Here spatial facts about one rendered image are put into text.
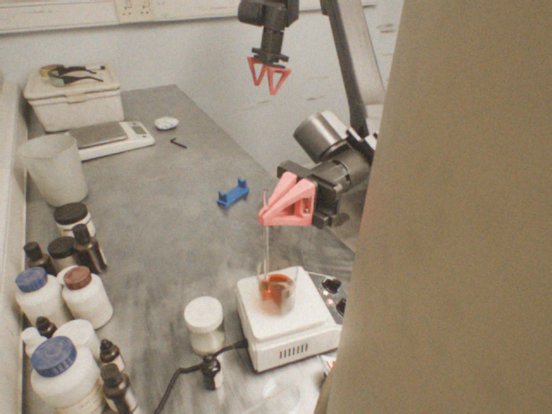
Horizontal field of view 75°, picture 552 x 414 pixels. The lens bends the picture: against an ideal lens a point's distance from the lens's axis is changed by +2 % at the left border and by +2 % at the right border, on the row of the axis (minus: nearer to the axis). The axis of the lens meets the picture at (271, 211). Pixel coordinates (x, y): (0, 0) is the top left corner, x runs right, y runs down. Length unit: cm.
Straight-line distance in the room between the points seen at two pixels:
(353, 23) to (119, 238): 66
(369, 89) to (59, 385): 61
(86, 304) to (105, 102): 96
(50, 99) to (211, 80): 82
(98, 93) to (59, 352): 109
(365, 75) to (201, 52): 138
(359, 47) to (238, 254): 47
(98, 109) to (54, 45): 42
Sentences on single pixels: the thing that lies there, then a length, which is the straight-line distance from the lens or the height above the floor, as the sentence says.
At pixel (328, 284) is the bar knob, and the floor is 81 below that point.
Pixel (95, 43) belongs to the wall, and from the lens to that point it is 185.
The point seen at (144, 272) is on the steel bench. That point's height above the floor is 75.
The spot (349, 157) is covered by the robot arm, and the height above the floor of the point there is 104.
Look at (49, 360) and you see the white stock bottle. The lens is 55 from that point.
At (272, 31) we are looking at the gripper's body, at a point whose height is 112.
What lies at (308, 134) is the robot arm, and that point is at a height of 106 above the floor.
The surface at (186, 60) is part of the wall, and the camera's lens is 194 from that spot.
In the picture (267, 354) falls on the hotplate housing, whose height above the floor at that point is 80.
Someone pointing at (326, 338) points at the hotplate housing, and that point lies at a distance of 60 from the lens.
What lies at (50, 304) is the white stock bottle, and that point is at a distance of 70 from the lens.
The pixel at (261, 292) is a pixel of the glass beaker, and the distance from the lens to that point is 53.
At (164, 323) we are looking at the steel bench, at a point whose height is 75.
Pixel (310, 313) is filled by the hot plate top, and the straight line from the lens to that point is 57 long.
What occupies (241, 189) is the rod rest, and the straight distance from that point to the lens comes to 98.
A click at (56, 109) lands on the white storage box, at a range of 151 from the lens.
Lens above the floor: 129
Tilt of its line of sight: 36 degrees down
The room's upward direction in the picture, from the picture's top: straight up
